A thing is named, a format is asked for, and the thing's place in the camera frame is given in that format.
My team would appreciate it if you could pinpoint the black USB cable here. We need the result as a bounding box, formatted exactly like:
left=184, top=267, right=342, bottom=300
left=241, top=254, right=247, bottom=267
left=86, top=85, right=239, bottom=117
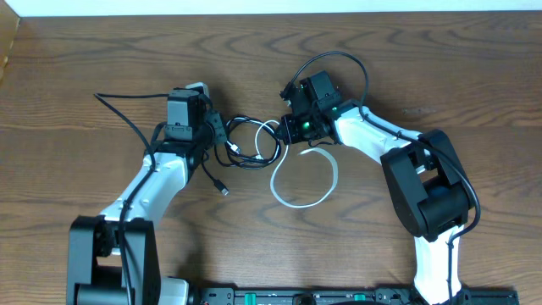
left=200, top=116, right=282, bottom=197
left=213, top=116, right=282, bottom=170

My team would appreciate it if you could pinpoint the white USB cable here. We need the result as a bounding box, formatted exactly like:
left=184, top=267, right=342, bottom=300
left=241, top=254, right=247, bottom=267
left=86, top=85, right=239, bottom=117
left=228, top=119, right=340, bottom=209

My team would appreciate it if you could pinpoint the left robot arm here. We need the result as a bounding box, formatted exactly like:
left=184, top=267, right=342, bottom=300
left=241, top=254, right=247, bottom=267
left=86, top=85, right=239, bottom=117
left=66, top=82, right=227, bottom=304

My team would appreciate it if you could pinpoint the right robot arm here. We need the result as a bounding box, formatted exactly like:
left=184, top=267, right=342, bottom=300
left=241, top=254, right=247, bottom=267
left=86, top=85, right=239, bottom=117
left=279, top=71, right=481, bottom=304

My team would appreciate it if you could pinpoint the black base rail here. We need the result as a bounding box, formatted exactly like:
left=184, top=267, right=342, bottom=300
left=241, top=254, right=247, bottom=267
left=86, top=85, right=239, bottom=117
left=185, top=286, right=520, bottom=305

